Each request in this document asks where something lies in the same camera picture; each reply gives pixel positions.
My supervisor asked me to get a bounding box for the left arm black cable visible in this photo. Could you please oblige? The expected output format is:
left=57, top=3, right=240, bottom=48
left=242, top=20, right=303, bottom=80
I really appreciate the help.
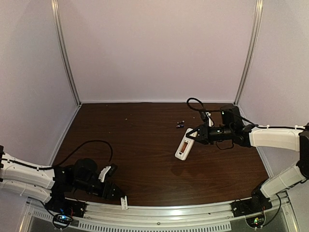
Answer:
left=52, top=140, right=114, bottom=170

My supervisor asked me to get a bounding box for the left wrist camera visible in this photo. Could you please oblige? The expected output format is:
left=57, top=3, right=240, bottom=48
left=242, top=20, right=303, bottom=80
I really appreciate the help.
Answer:
left=98, top=164, right=118, bottom=183

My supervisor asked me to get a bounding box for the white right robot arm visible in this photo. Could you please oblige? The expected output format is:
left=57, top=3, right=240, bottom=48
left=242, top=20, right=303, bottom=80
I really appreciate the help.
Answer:
left=186, top=105, right=309, bottom=199

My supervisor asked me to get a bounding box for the right aluminium corner post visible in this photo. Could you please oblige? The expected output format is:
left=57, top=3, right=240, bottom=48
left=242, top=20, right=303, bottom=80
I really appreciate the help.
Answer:
left=234, top=0, right=264, bottom=105

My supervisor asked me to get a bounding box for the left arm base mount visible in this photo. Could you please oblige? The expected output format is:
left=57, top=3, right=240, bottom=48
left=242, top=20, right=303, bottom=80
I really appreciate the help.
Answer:
left=42, top=198, right=86, bottom=230

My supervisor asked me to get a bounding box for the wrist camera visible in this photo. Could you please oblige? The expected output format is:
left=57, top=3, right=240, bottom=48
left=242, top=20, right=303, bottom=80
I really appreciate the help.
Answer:
left=199, top=111, right=214, bottom=127
left=98, top=164, right=118, bottom=183

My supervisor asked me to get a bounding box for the aluminium corner post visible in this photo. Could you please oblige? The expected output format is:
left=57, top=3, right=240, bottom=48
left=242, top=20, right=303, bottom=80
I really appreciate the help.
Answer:
left=51, top=0, right=82, bottom=107
left=234, top=0, right=264, bottom=105

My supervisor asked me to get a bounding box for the left aluminium corner post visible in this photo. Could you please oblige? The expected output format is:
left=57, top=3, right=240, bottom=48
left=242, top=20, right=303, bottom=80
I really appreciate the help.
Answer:
left=51, top=0, right=82, bottom=107

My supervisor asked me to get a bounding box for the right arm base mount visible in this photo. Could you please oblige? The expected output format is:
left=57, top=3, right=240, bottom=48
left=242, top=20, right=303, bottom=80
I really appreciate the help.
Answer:
left=230, top=185, right=272, bottom=229

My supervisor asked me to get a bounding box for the white remote control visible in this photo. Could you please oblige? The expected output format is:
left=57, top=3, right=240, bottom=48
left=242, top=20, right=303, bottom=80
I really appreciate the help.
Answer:
left=175, top=128, right=195, bottom=161

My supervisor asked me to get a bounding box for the white battery cover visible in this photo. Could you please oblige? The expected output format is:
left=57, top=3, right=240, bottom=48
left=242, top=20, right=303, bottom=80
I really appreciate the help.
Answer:
left=120, top=196, right=128, bottom=210

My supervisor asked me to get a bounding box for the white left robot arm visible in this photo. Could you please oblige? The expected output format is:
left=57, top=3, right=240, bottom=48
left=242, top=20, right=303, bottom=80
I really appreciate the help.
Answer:
left=0, top=146, right=125, bottom=203

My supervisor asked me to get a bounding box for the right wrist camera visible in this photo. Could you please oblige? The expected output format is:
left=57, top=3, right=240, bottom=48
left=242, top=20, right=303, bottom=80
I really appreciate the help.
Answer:
left=199, top=111, right=214, bottom=127

